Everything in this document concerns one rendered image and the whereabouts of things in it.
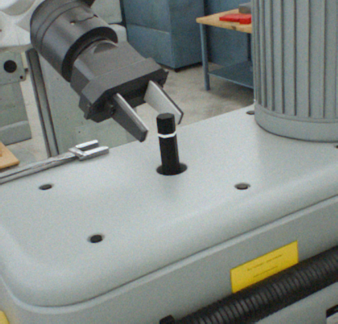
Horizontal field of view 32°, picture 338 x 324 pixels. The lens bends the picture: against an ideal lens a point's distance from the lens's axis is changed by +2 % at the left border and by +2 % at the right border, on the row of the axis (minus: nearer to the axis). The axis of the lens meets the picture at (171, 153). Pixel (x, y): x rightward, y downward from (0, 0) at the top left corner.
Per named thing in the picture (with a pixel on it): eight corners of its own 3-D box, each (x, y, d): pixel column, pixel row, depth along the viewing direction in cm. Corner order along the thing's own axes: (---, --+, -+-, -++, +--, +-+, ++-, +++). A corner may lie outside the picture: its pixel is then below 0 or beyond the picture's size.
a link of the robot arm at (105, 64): (157, 108, 78) (102, 55, 82) (176, 52, 71) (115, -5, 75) (82, 141, 70) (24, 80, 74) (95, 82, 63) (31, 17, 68)
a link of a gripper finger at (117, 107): (144, 144, 68) (111, 111, 70) (150, 125, 65) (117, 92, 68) (134, 149, 67) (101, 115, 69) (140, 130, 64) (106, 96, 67)
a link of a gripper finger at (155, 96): (181, 111, 68) (148, 79, 71) (174, 130, 71) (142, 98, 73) (190, 107, 69) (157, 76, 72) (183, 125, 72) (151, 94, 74)
